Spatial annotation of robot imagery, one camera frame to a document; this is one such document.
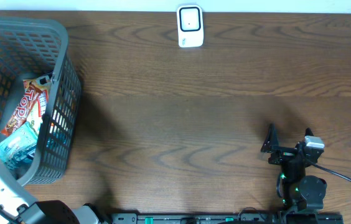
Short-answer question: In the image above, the white snack bag red label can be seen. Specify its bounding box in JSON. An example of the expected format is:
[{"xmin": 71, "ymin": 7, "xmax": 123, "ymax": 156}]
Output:
[{"xmin": 23, "ymin": 74, "xmax": 52, "ymax": 134}]

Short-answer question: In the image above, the brown chocolate bar wrapper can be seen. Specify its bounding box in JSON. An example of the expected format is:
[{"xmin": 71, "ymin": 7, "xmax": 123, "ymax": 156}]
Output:
[{"xmin": 0, "ymin": 84, "xmax": 42, "ymax": 136}]

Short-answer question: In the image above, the teal wet wipes pack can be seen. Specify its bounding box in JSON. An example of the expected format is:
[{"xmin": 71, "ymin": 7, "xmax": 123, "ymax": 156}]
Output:
[{"xmin": 0, "ymin": 121, "xmax": 38, "ymax": 170}]

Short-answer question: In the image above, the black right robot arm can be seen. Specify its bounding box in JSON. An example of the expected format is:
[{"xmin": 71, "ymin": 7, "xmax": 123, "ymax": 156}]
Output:
[{"xmin": 261, "ymin": 124, "xmax": 327, "ymax": 213}]

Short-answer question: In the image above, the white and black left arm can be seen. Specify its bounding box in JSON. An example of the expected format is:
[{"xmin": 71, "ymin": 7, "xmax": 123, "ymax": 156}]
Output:
[{"xmin": 0, "ymin": 160, "xmax": 105, "ymax": 224}]

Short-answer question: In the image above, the white barcode scanner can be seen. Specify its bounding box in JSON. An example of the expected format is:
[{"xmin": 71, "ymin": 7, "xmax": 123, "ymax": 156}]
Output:
[{"xmin": 176, "ymin": 5, "xmax": 204, "ymax": 48}]

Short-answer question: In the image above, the grey plastic shopping basket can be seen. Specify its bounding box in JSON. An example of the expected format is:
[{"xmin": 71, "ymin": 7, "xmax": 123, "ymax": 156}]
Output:
[{"xmin": 0, "ymin": 17, "xmax": 82, "ymax": 185}]

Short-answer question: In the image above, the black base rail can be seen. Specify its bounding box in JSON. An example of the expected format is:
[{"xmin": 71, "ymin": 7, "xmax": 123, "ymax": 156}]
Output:
[{"xmin": 110, "ymin": 213, "xmax": 344, "ymax": 224}]

